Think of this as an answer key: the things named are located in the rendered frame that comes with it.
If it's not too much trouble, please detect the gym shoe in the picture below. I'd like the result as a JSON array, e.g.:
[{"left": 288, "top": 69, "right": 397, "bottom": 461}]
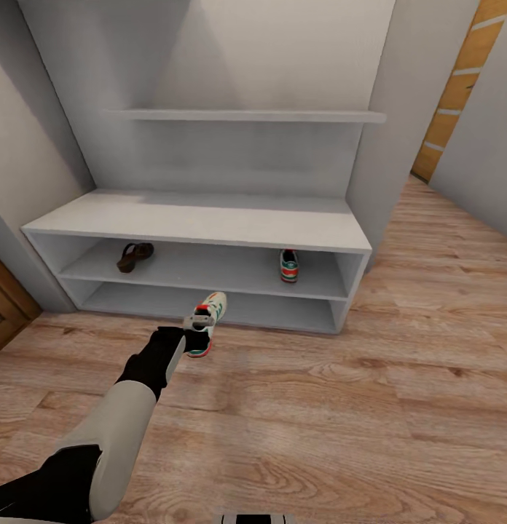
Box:
[
  {"left": 186, "top": 293, "right": 227, "bottom": 357},
  {"left": 278, "top": 248, "right": 299, "bottom": 283}
]

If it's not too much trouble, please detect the sandal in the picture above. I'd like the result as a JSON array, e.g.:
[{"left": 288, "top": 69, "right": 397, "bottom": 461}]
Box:
[{"left": 117, "top": 242, "right": 154, "bottom": 273}]

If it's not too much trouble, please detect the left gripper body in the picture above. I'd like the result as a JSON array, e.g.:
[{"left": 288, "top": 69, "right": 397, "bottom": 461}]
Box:
[{"left": 185, "top": 330, "right": 209, "bottom": 352}]

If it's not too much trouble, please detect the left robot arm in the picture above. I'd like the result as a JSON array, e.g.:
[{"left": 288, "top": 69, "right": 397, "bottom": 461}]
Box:
[{"left": 0, "top": 315, "right": 215, "bottom": 524}]

